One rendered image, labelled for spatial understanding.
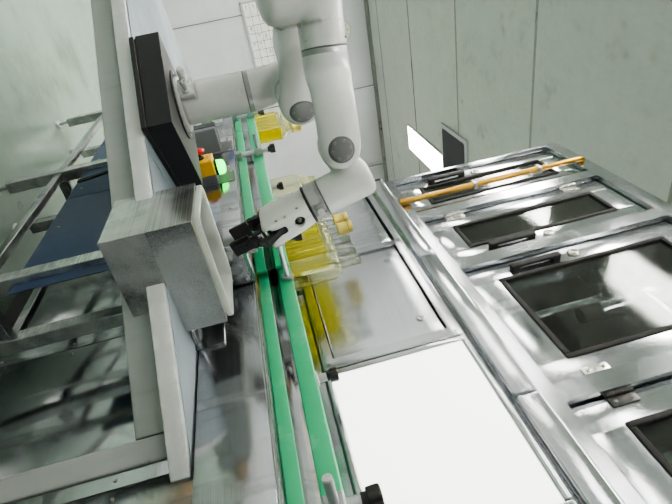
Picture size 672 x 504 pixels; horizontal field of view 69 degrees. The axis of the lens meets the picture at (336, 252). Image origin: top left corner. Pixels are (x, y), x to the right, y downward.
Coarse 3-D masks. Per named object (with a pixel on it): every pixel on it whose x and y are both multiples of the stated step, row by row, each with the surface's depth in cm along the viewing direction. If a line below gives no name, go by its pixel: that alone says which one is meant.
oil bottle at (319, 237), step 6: (312, 234) 134; (318, 234) 134; (324, 234) 134; (294, 240) 133; (306, 240) 132; (312, 240) 132; (318, 240) 131; (324, 240) 131; (330, 240) 132; (288, 246) 131; (294, 246) 131; (300, 246) 130
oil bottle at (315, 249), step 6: (306, 246) 130; (312, 246) 129; (318, 246) 129; (324, 246) 128; (330, 246) 128; (288, 252) 128; (294, 252) 128; (300, 252) 127; (306, 252) 127; (312, 252) 126; (318, 252) 126; (324, 252) 126; (336, 252) 128; (288, 258) 126; (294, 258) 126; (300, 258) 125
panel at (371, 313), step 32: (384, 256) 147; (320, 288) 139; (352, 288) 137; (384, 288) 134; (416, 288) 132; (320, 320) 126; (352, 320) 125; (384, 320) 123; (416, 320) 121; (448, 320) 118; (320, 352) 116; (352, 352) 116; (384, 352) 113; (416, 352) 112; (512, 416) 94; (352, 480) 88
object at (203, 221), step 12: (204, 192) 97; (204, 204) 98; (192, 216) 85; (204, 216) 99; (204, 228) 100; (216, 228) 101; (204, 240) 84; (216, 240) 103; (204, 252) 86; (216, 252) 104; (216, 264) 105; (228, 264) 106; (216, 276) 88; (228, 276) 105; (216, 288) 91; (228, 288) 101; (228, 300) 98; (228, 312) 93
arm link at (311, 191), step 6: (306, 186) 94; (312, 186) 94; (306, 192) 94; (312, 192) 93; (318, 192) 93; (306, 198) 93; (312, 198) 93; (318, 198) 93; (312, 204) 93; (318, 204) 93; (324, 204) 93; (318, 210) 92; (324, 210) 93; (318, 216) 95; (324, 216) 96
